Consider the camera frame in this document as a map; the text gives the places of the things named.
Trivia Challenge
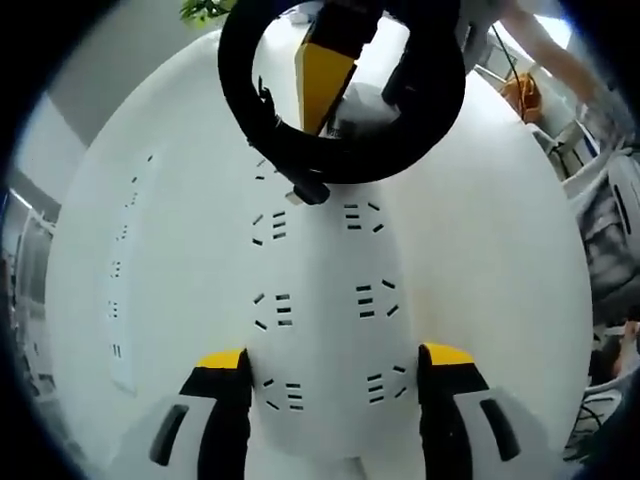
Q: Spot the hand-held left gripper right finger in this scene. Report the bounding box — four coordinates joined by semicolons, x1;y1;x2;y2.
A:
417;342;549;480

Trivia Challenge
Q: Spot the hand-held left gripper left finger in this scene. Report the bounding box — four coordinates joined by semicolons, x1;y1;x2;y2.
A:
130;347;252;480

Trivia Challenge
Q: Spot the orange cable bundle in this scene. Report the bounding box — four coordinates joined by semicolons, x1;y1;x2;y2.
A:
501;72;545;122

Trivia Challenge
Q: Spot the grey office chair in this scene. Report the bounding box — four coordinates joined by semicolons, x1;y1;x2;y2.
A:
562;148;640;314

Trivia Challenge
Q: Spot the charger with black cable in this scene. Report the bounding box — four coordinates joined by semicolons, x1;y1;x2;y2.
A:
217;0;467;207

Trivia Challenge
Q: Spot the white power strip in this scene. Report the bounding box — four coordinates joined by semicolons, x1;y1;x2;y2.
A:
101;148;157;400
245;164;424;464

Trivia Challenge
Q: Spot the white desk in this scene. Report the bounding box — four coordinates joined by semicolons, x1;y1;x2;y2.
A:
43;19;595;480

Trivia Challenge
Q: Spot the green potted plant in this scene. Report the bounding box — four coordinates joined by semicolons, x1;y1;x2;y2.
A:
179;0;237;22

